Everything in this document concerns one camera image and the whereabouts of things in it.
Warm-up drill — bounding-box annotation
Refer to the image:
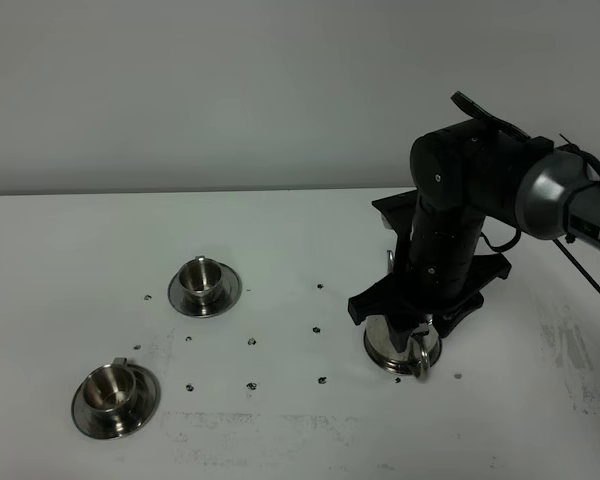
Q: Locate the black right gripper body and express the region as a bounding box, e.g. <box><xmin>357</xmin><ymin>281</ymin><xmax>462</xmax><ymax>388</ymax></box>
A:
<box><xmin>347</xmin><ymin>199</ymin><xmax>511</xmax><ymax>327</ymax></box>

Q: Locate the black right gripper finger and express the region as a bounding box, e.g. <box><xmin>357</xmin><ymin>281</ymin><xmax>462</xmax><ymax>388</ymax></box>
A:
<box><xmin>387</xmin><ymin>314</ymin><xmax>425</xmax><ymax>353</ymax></box>
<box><xmin>433</xmin><ymin>292</ymin><xmax>484</xmax><ymax>336</ymax></box>

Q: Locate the stainless steel teapot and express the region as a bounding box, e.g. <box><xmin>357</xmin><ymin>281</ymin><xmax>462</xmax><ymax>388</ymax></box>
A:
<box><xmin>349</xmin><ymin>250</ymin><xmax>442</xmax><ymax>381</ymax></box>

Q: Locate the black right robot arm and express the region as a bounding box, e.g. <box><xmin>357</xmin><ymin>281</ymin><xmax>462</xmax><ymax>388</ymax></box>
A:
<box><xmin>348</xmin><ymin>120</ymin><xmax>600</xmax><ymax>351</ymax></box>

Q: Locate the far stainless steel saucer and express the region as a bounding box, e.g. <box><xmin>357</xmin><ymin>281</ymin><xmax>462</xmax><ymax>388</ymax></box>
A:
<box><xmin>168</xmin><ymin>257</ymin><xmax>242</xmax><ymax>318</ymax></box>

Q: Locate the stainless steel saucer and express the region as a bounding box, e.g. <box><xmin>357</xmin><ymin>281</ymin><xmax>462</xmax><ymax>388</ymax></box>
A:
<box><xmin>168</xmin><ymin>257</ymin><xmax>242</xmax><ymax>318</ymax></box>
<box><xmin>71</xmin><ymin>357</ymin><xmax>161</xmax><ymax>440</ymax></box>

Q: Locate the far stainless steel teacup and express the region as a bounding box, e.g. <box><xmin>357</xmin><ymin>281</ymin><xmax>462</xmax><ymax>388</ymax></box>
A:
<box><xmin>177</xmin><ymin>256</ymin><xmax>223</xmax><ymax>306</ymax></box>

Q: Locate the stainless steel teacup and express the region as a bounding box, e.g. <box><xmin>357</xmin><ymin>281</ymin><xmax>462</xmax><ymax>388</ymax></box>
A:
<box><xmin>177</xmin><ymin>256</ymin><xmax>223</xmax><ymax>306</ymax></box>
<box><xmin>82</xmin><ymin>357</ymin><xmax>138</xmax><ymax>420</ymax></box>

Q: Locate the near stainless steel teacup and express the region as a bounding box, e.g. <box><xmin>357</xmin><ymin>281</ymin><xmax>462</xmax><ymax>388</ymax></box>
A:
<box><xmin>82</xmin><ymin>357</ymin><xmax>138</xmax><ymax>420</ymax></box>

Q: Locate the near stainless steel saucer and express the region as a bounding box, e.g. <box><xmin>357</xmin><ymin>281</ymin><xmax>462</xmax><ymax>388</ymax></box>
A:
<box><xmin>71</xmin><ymin>357</ymin><xmax>161</xmax><ymax>440</ymax></box>

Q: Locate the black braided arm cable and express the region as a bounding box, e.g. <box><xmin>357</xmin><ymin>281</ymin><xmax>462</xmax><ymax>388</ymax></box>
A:
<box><xmin>554</xmin><ymin>132</ymin><xmax>600</xmax><ymax>316</ymax></box>

